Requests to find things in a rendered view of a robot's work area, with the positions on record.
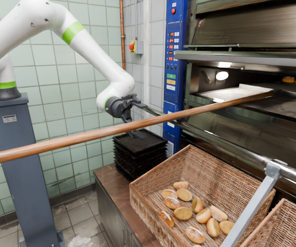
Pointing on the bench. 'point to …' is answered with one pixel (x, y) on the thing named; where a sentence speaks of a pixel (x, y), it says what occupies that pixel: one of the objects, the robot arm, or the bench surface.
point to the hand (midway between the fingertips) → (142, 121)
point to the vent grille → (169, 149)
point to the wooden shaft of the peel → (33, 149)
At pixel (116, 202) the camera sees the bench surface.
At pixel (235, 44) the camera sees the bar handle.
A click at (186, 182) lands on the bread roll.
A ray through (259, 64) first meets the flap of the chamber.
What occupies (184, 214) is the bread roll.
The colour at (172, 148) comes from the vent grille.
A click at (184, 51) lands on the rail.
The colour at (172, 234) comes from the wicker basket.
